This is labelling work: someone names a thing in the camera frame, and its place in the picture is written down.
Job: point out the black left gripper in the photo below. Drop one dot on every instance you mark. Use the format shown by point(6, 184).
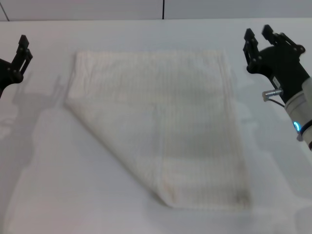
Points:
point(6, 75)

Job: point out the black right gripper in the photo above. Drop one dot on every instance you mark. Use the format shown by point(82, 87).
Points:
point(282, 68)

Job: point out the white striped towel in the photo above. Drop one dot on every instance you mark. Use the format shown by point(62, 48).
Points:
point(151, 117)

